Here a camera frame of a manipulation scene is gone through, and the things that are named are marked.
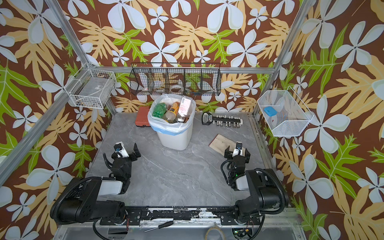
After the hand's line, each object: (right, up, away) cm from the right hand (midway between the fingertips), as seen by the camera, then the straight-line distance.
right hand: (237, 147), depth 90 cm
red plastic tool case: (-67, +19, +28) cm, 75 cm away
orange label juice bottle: (-40, +18, -4) cm, 45 cm away
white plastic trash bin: (-33, +3, +1) cm, 33 cm away
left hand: (-66, +2, -4) cm, 66 cm away
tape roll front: (-16, -37, -18) cm, 44 cm away
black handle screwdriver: (-42, -36, -18) cm, 58 cm away
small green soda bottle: (-48, +23, +1) cm, 53 cm away
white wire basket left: (-88, +36, -2) cm, 95 cm away
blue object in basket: (+19, +22, -3) cm, 29 cm away
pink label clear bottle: (-32, +23, -5) cm, 39 cm away
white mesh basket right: (+26, +20, -6) cm, 33 cm away
